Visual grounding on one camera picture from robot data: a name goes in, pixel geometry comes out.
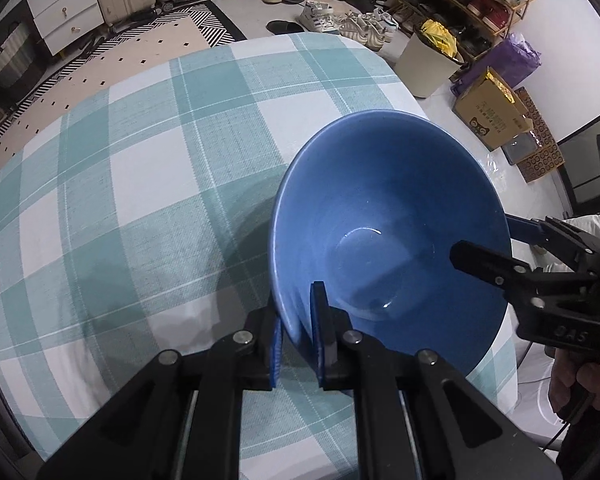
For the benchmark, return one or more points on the cardboard box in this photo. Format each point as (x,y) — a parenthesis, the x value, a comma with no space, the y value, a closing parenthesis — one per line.
(485,115)

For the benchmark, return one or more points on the shoe rack with shoes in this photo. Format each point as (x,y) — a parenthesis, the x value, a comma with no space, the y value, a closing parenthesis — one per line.
(480,0)

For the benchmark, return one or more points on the white drawer cabinet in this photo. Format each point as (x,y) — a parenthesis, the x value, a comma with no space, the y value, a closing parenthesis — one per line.
(65,5)

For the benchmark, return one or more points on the teal checked tablecloth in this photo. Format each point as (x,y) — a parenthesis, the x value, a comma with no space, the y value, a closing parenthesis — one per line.
(130,210)

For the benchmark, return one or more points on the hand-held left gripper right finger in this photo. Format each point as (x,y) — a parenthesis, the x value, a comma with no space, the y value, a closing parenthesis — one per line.
(320,335)

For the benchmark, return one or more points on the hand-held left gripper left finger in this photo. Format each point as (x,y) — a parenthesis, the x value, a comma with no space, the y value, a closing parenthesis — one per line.
(276,355)

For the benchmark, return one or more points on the woven laundry basket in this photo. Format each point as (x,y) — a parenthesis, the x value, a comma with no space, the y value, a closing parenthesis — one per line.
(7,57)

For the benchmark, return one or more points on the black flat panel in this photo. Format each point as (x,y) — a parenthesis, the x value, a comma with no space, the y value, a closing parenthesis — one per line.
(590,160)

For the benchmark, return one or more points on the brown patterned flat box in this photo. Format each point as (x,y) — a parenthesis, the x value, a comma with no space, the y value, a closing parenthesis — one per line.
(540,150)

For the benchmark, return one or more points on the purple plastic bag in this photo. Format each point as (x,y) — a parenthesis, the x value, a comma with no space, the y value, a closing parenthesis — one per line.
(510,60)

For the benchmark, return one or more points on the row of sneakers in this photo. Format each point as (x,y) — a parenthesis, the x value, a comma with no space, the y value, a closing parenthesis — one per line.
(325,15)

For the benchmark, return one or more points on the person's right hand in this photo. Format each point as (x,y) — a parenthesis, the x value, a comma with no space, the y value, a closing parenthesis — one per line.
(595,385)

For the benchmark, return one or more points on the yellow snack packets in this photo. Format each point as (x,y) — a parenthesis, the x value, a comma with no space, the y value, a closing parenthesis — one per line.
(500,85)

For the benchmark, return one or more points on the black white patterned rug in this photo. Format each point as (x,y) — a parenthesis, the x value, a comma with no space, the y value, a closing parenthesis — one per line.
(130,45)

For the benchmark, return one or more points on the blue bowl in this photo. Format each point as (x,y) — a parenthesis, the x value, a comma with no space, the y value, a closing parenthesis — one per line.
(380,185)

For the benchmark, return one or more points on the yellow plastic bag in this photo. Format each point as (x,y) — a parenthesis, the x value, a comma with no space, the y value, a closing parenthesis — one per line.
(440,37)

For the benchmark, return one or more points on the wooden shoe rack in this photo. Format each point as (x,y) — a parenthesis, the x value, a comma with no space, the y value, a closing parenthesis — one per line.
(522,7)

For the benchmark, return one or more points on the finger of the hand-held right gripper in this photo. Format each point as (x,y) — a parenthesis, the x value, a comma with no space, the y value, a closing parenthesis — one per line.
(480,259)
(522,229)

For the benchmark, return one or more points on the beige trash bin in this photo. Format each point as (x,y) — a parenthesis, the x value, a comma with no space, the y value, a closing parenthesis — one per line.
(425,67)

